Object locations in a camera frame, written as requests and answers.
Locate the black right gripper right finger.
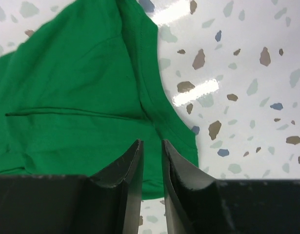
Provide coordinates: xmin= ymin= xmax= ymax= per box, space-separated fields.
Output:
xmin=162 ymin=140 xmax=300 ymax=234

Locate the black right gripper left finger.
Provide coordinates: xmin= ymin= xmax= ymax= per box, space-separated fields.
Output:
xmin=0 ymin=140 xmax=143 ymax=234

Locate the green t shirt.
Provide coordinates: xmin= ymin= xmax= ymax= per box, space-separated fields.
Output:
xmin=0 ymin=0 xmax=198 ymax=199

